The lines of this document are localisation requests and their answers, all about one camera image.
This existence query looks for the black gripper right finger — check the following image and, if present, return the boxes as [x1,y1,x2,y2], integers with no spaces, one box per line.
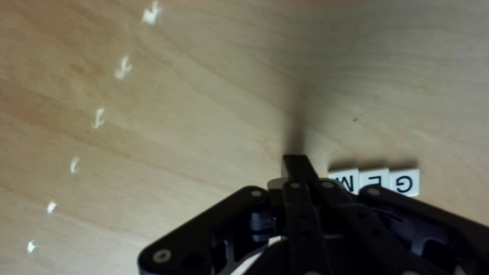
[295,152,489,275]

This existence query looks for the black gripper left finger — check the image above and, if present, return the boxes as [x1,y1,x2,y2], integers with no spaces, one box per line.
[136,152,308,275]

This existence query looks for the white letter tile G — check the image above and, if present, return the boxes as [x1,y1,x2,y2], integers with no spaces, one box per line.
[387,166,422,198]

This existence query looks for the white letter tile E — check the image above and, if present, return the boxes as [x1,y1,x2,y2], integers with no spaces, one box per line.
[358,166,392,192]

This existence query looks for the white letter tile M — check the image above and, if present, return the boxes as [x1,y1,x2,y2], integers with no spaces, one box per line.
[327,168,361,195]

